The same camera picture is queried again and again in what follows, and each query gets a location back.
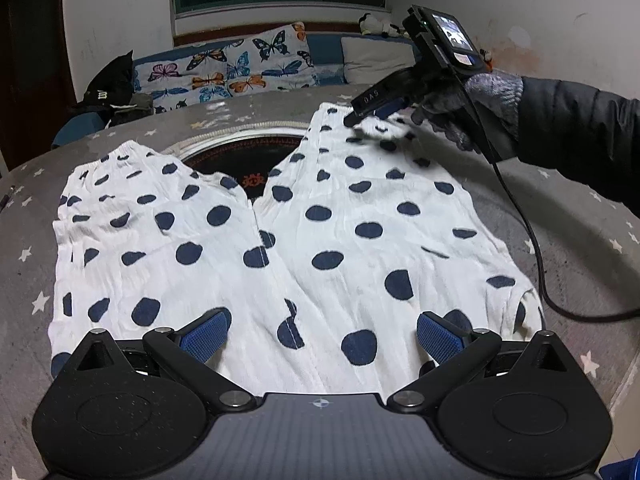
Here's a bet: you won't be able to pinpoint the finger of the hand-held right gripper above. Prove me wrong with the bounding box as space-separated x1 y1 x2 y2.
344 85 408 128

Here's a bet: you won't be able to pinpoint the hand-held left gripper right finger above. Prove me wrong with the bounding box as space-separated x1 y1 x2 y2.
389 311 581 413

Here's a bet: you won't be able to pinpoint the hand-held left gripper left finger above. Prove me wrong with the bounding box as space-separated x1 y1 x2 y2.
69 310 256 413

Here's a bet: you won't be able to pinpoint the white navy polka dot pants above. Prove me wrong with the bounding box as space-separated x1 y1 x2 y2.
50 101 545 396

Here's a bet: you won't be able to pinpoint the person's right hand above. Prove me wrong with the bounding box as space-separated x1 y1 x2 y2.
411 71 523 153

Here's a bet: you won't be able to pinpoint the grey pillow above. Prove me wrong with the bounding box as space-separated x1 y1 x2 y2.
341 36 421 86

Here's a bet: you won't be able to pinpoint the blue sofa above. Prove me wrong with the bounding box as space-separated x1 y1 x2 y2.
52 30 426 151

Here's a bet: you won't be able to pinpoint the black white plush toy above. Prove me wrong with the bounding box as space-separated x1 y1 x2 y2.
359 11 393 36

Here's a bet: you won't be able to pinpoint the round black induction cooker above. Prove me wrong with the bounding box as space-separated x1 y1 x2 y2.
162 127 311 206

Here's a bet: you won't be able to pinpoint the butterfly print pillow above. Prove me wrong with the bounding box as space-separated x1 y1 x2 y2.
132 21 318 113

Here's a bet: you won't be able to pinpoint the grey star tablecloth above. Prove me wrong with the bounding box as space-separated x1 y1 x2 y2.
0 85 640 480

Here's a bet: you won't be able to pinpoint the black jacket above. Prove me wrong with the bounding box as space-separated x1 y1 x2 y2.
75 50 156 126

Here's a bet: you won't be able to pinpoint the brown wooden door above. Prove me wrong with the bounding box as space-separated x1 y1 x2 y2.
0 0 81 171

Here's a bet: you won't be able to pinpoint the black cable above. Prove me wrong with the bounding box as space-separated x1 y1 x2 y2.
462 77 640 322

